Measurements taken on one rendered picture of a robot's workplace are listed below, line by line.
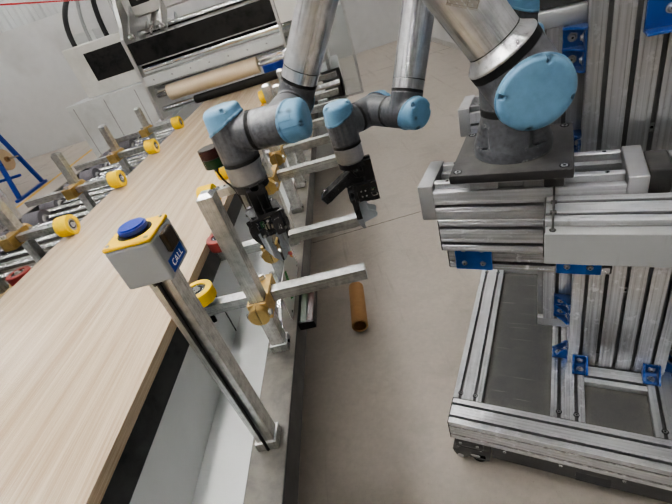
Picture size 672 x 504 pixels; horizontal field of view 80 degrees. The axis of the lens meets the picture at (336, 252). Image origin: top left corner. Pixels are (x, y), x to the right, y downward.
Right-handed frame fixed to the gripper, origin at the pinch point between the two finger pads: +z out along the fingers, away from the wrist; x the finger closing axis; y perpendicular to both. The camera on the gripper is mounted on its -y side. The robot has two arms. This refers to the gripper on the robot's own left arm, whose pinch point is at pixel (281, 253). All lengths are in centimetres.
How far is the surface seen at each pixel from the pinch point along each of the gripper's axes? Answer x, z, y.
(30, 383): -61, 4, 0
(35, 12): -216, -159, -1006
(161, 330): -31.3, 3.9, 2.7
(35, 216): -106, 10, -161
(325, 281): 6.9, 8.9, 5.4
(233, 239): -8.2, -10.4, 4.1
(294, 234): 6.7, 8.2, -21.3
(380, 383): 18, 94, -27
